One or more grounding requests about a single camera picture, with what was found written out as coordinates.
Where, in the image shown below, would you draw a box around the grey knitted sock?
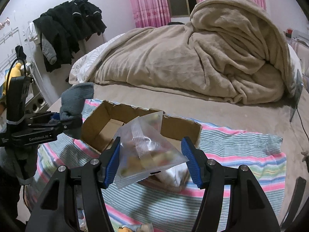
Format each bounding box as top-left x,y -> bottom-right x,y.
60,82 -> 94,139

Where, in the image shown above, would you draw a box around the clear snack bag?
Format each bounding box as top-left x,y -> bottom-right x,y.
113,110 -> 190,190

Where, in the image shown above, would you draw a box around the white socks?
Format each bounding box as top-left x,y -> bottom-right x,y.
155,163 -> 189,192

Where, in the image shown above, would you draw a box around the white metal rack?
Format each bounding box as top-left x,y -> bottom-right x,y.
0,21 -> 49,116

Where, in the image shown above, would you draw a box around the open cardboard box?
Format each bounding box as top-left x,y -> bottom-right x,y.
81,101 -> 202,152

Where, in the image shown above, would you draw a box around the yellow plush toy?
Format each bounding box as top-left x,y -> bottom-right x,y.
3,62 -> 21,95

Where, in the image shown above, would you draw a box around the white floral pillow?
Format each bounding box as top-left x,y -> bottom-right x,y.
69,34 -> 124,85

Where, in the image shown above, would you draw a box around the grey hanging garment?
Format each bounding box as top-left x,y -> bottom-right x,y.
41,34 -> 57,65

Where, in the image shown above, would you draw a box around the striped colourful towel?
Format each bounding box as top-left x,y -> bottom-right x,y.
26,100 -> 286,231

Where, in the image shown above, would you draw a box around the black clothes pile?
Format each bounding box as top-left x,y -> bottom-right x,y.
33,0 -> 106,72

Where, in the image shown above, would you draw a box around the cartoon tissue pack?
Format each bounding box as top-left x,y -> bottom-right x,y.
117,223 -> 154,232

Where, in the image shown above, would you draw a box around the pink curtain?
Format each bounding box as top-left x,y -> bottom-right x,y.
130,0 -> 171,28

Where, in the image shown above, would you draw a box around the beige fleece blanket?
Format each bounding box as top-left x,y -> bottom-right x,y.
86,0 -> 302,105

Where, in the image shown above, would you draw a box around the black charging cable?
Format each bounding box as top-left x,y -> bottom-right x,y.
295,106 -> 309,150

